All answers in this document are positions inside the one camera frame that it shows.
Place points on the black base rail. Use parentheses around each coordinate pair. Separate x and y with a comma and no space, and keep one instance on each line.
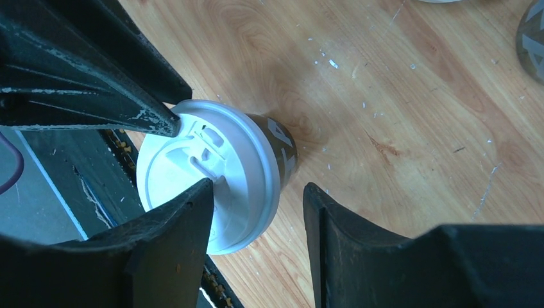
(93,182)

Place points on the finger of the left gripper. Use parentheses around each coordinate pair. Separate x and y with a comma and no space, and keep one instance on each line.
(109,26)
(53,77)

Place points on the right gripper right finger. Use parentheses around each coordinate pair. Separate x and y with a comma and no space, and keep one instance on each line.
(356,263)

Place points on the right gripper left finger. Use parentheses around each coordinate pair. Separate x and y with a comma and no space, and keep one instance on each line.
(155,260)

